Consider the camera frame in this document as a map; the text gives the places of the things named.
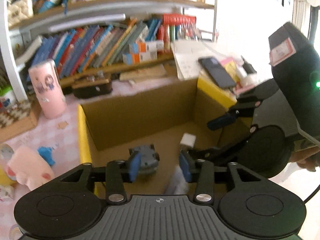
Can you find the cream quilted handbag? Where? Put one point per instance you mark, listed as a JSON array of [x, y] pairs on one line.
[[19, 10]]

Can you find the white power plug adapter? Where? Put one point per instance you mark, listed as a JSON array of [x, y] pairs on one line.
[[188, 140]]

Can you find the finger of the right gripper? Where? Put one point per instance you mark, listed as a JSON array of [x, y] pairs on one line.
[[233, 151], [242, 109]]

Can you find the pink cylindrical canister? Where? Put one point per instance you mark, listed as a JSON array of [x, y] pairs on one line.
[[47, 88]]

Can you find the white green lidded jar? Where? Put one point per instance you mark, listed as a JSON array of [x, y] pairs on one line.
[[7, 98]]

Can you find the red book box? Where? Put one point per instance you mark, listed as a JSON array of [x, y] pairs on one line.
[[178, 19]]

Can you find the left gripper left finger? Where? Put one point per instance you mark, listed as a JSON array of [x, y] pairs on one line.
[[119, 172]]

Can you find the grey purple toy car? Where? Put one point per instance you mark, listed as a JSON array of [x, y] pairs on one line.
[[149, 158]]

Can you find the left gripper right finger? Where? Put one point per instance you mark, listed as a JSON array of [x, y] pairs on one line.
[[200, 172]]

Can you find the pink plush pig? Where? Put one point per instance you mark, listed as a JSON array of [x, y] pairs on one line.
[[29, 168]]

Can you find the orange white medicine box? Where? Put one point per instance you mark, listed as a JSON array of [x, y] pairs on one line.
[[131, 58], [149, 46]]

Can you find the wooden chess board box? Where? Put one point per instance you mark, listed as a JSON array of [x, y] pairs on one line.
[[21, 118]]

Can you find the yellow cardboard box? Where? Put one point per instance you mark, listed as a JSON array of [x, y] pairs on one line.
[[108, 128]]

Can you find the yellow tape roll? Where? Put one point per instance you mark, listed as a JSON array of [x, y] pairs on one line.
[[6, 154]]

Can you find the white bookshelf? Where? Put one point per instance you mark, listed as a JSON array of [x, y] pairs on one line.
[[74, 15]]

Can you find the blue plastic bag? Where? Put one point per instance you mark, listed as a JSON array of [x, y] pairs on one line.
[[46, 154]]

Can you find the white spray bottle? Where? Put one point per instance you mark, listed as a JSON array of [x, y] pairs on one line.
[[177, 184]]

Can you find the black smartphone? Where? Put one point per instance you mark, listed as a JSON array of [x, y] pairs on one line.
[[217, 72]]

